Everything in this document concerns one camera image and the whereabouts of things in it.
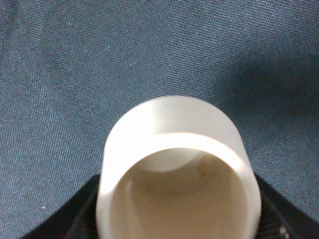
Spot black tablecloth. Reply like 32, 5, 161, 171
0, 0, 319, 239

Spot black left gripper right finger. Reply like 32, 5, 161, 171
255, 174, 319, 239

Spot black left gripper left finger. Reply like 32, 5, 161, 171
24, 175, 100, 239

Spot small beige ceramic cup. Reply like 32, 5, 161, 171
96, 96, 261, 239

